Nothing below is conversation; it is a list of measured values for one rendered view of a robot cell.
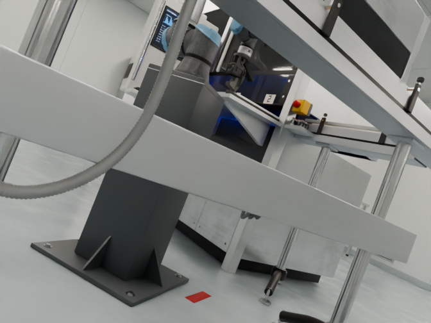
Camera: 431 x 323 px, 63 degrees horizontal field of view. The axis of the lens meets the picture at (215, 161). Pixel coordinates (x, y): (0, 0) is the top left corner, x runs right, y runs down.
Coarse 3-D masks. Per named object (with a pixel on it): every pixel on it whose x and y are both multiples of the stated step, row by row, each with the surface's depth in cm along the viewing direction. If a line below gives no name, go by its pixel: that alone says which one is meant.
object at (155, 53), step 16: (160, 0) 249; (176, 0) 258; (160, 16) 250; (176, 16) 255; (144, 32) 255; (160, 32) 252; (160, 48) 253; (144, 64) 250; (160, 64) 256; (176, 64) 261; (128, 80) 247
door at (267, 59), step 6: (264, 48) 232; (270, 48) 228; (258, 54) 235; (264, 54) 230; (270, 54) 225; (276, 54) 220; (258, 60) 233; (264, 60) 228; (270, 60) 224; (276, 60) 219; (282, 60) 214; (258, 66) 231; (264, 66) 226; (270, 66) 222; (276, 66) 217; (282, 66) 213; (288, 66) 209
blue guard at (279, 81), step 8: (216, 80) 264; (224, 80) 255; (256, 80) 227; (264, 80) 220; (272, 80) 214; (280, 80) 208; (216, 88) 260; (224, 88) 252; (240, 88) 237; (248, 88) 230; (256, 88) 224; (264, 88) 218; (272, 88) 212; (280, 88) 206; (248, 96) 228; (256, 96) 221; (264, 96) 215; (280, 96) 204
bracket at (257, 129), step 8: (232, 104) 185; (232, 112) 188; (240, 112) 189; (240, 120) 191; (248, 120) 193; (256, 120) 196; (248, 128) 194; (256, 128) 197; (264, 128) 200; (256, 136) 198; (264, 136) 202
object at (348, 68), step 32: (224, 0) 75; (256, 0) 70; (288, 0) 74; (320, 0) 83; (256, 32) 84; (288, 32) 78; (320, 32) 81; (352, 32) 92; (320, 64) 88; (352, 64) 90; (384, 64) 102; (352, 96) 102; (384, 96) 101; (416, 96) 109; (384, 128) 120; (416, 128) 114
